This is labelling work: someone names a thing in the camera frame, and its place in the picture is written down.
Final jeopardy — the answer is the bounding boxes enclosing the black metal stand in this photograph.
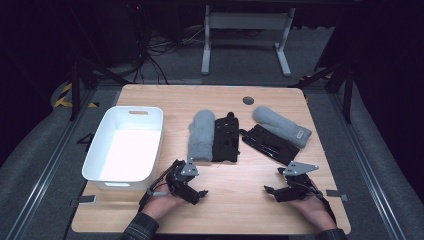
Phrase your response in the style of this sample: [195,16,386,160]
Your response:
[288,61,355,125]
[68,54,132,122]

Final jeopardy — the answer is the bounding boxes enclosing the grey tape strip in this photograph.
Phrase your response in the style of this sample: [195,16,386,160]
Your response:
[325,189,350,202]

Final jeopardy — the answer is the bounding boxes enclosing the white plastic bin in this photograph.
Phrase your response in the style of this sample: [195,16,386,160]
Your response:
[81,105,164,192]

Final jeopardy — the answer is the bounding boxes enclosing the aluminium floor rail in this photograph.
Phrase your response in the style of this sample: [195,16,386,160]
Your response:
[327,92,407,240]
[4,89,98,240]

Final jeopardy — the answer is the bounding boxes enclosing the yellow black hazard tape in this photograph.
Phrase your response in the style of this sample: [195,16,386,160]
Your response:
[53,83,100,109]

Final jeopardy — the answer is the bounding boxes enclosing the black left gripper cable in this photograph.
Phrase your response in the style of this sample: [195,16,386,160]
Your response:
[138,168,176,211]

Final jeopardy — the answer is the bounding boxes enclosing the person's left hand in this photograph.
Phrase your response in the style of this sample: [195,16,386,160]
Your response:
[141,192,188,221]

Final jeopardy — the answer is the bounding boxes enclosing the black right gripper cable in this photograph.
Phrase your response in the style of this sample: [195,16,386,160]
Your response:
[304,179,337,223]

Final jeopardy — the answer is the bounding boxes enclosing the bundle of black floor cables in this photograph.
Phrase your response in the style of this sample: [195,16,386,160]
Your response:
[131,24,208,85]

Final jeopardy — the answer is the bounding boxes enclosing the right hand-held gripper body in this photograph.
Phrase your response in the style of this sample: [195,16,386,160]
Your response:
[279,161,323,203]

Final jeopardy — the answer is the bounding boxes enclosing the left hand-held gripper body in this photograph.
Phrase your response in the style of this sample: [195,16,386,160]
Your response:
[147,161,202,205]

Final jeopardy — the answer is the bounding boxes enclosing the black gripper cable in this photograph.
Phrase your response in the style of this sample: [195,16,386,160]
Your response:
[304,179,337,223]
[138,168,176,211]

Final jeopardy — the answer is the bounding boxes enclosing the white metal desk frame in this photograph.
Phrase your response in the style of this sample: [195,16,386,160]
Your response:
[200,4,296,77]

